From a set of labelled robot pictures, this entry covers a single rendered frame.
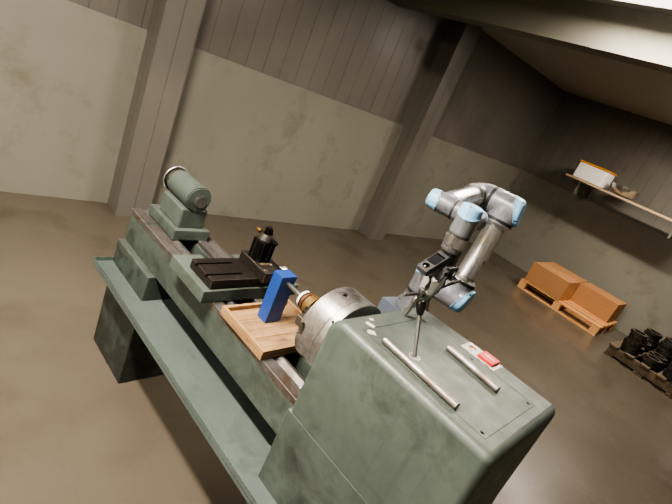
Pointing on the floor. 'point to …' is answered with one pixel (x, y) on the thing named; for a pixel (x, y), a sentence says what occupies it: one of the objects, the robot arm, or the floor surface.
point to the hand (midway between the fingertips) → (422, 297)
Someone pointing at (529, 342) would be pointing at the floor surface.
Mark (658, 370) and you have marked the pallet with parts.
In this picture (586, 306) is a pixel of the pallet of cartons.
